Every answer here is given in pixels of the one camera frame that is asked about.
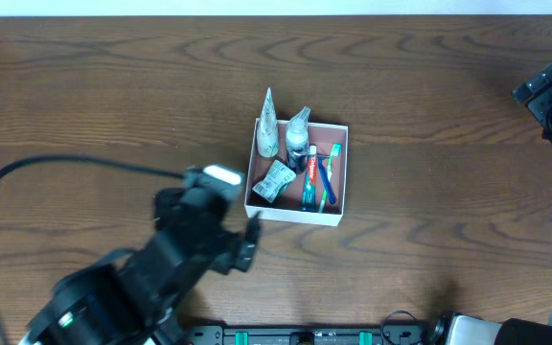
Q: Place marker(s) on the blue disposable razor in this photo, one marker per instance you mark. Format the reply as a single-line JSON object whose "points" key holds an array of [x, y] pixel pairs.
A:
{"points": [[328, 189]]}

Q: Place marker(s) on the green white soap packet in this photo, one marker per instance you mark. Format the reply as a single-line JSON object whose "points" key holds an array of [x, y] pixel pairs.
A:
{"points": [[277, 179]]}

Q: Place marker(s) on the Colgate toothpaste tube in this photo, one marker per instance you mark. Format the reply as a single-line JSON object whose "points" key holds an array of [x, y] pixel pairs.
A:
{"points": [[308, 202]]}

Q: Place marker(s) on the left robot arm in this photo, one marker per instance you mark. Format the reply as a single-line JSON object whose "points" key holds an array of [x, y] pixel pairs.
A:
{"points": [[127, 296]]}

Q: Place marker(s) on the clear blue pump soap bottle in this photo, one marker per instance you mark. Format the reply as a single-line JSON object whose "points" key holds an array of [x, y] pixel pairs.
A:
{"points": [[297, 140]]}

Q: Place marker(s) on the green white toothbrush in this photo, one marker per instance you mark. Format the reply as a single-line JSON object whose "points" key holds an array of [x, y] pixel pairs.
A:
{"points": [[329, 172]]}

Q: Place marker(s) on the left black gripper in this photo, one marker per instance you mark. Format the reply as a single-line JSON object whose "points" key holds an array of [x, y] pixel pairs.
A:
{"points": [[228, 244]]}

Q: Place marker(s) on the white lotion tube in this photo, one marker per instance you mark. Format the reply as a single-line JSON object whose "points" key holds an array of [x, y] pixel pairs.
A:
{"points": [[267, 134]]}

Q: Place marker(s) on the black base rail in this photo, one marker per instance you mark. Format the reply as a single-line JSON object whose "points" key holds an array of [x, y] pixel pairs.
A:
{"points": [[389, 334]]}

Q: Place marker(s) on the white box with pink interior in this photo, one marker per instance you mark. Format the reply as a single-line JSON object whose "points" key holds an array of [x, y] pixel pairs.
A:
{"points": [[287, 207]]}

